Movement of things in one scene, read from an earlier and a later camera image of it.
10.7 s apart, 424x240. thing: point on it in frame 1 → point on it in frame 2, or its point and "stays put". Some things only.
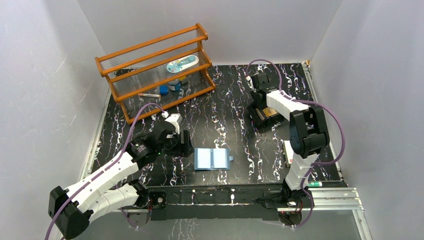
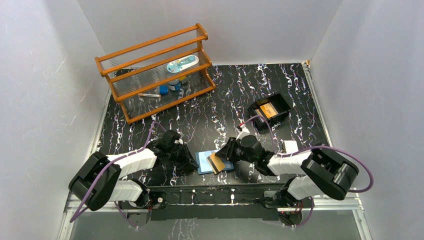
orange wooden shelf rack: (151, 77) stays put
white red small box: (288, 152) stays put
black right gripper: (254, 92) → (227, 151)
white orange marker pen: (149, 95) stays put
